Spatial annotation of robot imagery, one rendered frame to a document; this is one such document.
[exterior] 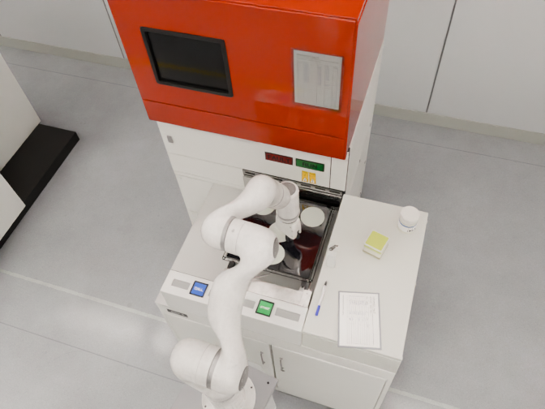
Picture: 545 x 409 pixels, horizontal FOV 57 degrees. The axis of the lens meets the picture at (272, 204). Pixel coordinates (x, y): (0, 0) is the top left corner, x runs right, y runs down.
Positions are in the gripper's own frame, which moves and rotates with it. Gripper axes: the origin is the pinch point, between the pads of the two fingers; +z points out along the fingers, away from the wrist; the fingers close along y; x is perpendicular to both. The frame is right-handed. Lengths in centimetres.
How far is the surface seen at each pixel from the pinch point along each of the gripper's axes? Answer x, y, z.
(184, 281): -42.7, -14.3, -3.9
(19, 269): -87, -148, 92
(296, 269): -8.5, 11.5, 2.2
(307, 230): 7.9, 2.9, 2.2
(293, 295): -16.9, 17.4, 4.1
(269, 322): -32.7, 20.8, -3.9
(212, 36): 4, -34, -76
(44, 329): -98, -102, 92
